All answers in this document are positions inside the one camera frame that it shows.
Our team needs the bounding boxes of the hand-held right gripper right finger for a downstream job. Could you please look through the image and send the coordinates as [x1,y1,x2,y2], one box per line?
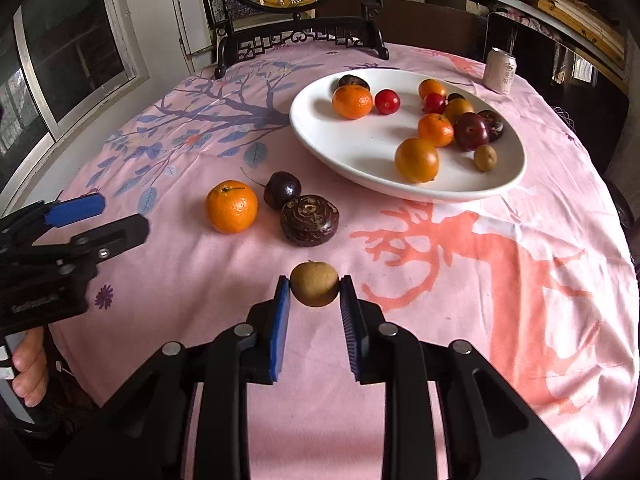
[339,275,583,480]

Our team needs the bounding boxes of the black cabinet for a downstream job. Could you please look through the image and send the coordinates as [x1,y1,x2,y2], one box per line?
[485,10,632,173]

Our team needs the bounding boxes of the dark purple cherry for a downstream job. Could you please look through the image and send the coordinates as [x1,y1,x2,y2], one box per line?
[241,167,302,210]

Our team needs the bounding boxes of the person's left hand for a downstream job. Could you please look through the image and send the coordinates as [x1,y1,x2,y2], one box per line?
[11,332,50,408]

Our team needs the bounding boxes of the white plate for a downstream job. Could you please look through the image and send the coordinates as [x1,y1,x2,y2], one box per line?
[289,68,527,204]

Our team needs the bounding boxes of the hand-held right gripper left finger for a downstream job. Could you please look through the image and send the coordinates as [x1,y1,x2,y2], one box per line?
[50,275,293,480]

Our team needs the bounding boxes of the pale beverage can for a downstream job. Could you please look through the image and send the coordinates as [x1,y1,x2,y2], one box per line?
[482,47,517,95]

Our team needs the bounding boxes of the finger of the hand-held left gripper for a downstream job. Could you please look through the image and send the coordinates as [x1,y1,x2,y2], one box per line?
[0,192,107,247]
[30,213,151,273]

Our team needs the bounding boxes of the pink printed tablecloth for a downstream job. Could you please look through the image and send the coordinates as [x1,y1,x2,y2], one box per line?
[47,42,640,480]

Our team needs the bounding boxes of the stack of wooden boards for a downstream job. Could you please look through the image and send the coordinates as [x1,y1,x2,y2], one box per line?
[530,0,626,66]

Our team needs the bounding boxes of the white framed window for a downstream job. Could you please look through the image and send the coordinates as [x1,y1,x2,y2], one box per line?
[0,0,151,161]

